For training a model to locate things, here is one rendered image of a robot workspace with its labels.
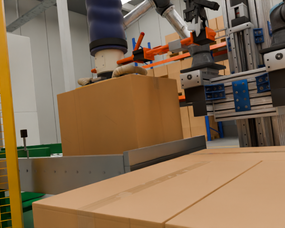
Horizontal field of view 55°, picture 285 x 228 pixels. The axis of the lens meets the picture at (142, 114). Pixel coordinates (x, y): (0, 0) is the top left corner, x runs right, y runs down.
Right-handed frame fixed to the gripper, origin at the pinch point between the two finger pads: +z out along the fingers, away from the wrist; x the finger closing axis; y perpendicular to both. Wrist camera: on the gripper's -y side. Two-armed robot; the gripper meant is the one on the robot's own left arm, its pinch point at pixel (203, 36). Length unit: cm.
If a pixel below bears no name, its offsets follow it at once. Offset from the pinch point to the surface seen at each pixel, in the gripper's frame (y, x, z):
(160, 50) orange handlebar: 22.2, 3.0, 1.2
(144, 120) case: 28.4, 14.5, 35.0
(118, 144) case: 41, 21, 46
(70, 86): 306, -155, -38
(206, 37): -3.5, 4.7, 2.6
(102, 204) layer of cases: -7, 76, 54
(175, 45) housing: 13.1, 3.5, 1.3
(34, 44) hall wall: 905, -455, -324
